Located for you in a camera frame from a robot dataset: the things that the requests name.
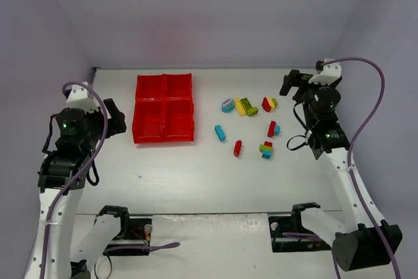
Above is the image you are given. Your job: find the red yellow green lego stack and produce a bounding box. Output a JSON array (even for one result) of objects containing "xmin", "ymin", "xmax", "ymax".
[{"xmin": 261, "ymin": 97, "xmax": 278, "ymax": 112}]

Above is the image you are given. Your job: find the yellow long lego brick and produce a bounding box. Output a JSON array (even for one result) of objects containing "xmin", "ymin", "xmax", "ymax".
[{"xmin": 234, "ymin": 97, "xmax": 246, "ymax": 116}]

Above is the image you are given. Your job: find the blue oval printed lego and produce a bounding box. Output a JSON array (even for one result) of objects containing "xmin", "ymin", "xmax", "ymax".
[{"xmin": 221, "ymin": 98, "xmax": 235, "ymax": 113}]

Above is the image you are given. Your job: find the blue long lego brick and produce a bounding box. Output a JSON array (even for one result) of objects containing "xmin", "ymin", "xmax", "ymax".
[{"xmin": 214, "ymin": 125, "xmax": 226, "ymax": 142}]

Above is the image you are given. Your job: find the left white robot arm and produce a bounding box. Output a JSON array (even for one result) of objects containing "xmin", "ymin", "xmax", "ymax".
[{"xmin": 24, "ymin": 99, "xmax": 129, "ymax": 278}]

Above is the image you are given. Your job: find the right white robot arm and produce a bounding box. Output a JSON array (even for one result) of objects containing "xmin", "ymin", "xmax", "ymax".
[{"xmin": 280, "ymin": 69, "xmax": 402, "ymax": 272}]

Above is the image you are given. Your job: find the red lego with blue brick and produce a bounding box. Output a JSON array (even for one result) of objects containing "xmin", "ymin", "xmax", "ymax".
[{"xmin": 267, "ymin": 120, "xmax": 281, "ymax": 138}]

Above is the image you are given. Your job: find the green lego brick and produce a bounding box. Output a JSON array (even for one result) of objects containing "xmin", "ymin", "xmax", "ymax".
[{"xmin": 240, "ymin": 97, "xmax": 259, "ymax": 117}]

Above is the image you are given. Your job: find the red four-compartment bin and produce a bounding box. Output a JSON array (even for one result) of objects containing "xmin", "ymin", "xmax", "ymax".
[{"xmin": 132, "ymin": 73, "xmax": 195, "ymax": 144}]

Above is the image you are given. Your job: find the green red blue lego cluster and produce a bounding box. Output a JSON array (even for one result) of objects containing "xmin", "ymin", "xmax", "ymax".
[{"xmin": 259, "ymin": 141, "xmax": 273, "ymax": 159}]

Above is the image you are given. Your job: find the red curved lego brick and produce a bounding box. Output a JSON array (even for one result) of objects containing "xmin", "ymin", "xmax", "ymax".
[{"xmin": 233, "ymin": 140, "xmax": 242, "ymax": 157}]

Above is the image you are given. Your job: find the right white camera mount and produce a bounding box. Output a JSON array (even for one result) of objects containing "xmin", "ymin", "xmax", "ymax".
[{"xmin": 308, "ymin": 58, "xmax": 342, "ymax": 86}]

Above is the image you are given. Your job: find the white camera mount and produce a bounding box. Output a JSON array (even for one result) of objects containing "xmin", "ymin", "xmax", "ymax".
[
  {"xmin": 66, "ymin": 84, "xmax": 99, "ymax": 113},
  {"xmin": 308, "ymin": 58, "xmax": 342, "ymax": 86}
]

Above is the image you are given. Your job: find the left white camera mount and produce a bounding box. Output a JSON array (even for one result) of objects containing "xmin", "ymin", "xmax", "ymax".
[{"xmin": 66, "ymin": 84, "xmax": 99, "ymax": 113}]

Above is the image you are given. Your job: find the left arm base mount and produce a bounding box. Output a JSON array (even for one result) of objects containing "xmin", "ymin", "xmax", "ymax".
[{"xmin": 106, "ymin": 216, "xmax": 153, "ymax": 257}]

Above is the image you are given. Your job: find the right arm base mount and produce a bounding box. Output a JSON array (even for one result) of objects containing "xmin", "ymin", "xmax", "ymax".
[{"xmin": 268, "ymin": 216, "xmax": 330, "ymax": 253}]

